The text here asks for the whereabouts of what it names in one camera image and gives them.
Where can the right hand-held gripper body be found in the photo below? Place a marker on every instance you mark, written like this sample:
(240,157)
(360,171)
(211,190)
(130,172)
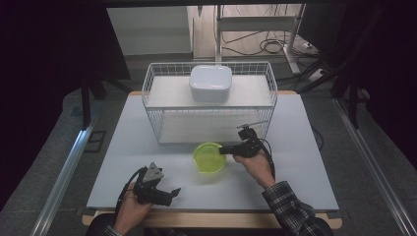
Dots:
(249,146)

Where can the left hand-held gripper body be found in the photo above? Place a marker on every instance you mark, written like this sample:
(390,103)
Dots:
(150,187)

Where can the yellow-green plastic bowl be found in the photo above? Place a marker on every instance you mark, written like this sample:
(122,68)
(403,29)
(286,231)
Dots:
(209,159)

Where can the white lidded food container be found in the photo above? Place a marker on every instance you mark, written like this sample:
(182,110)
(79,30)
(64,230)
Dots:
(210,82)

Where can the person's right hand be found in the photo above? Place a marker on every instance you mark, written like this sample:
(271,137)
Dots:
(257,167)

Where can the person's left hand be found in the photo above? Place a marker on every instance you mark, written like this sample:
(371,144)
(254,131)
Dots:
(131,213)

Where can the black metal stand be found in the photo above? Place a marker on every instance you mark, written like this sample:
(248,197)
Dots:
(86,105)
(352,105)

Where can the white panel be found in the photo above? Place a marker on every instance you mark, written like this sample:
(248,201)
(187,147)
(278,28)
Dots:
(149,31)

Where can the dark curtain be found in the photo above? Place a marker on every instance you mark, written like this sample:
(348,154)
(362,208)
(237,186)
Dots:
(42,65)
(390,65)

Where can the black floor tile frame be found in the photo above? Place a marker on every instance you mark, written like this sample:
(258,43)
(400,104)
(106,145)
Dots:
(95,141)

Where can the aluminium rail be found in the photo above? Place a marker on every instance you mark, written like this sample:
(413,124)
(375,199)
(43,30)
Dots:
(62,177)
(377,173)

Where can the white metal desk frame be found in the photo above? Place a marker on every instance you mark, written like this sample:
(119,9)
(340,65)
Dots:
(255,23)

